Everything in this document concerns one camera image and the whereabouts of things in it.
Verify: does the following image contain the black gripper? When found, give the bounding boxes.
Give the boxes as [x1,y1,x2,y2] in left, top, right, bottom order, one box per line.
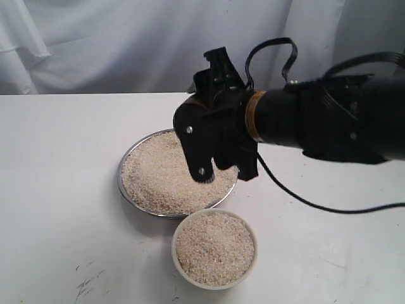
[193,47,258,181]

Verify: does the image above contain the brown wooden cup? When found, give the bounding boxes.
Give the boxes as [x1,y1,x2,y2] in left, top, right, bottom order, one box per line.
[173,95,209,129]

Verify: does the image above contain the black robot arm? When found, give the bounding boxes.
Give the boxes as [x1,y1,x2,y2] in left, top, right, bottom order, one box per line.
[173,47,404,182]

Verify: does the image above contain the steel plate of rice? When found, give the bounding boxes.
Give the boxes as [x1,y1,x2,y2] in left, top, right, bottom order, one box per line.
[117,129,237,219]

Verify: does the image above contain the white bowl of rice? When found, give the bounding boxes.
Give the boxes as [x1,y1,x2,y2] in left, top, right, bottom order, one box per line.
[171,208,258,291]

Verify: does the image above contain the white backdrop cloth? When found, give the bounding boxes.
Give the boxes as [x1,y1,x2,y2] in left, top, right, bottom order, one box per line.
[1,1,404,94]

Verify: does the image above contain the black cable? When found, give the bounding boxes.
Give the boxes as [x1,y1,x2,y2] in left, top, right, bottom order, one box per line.
[244,37,405,214]

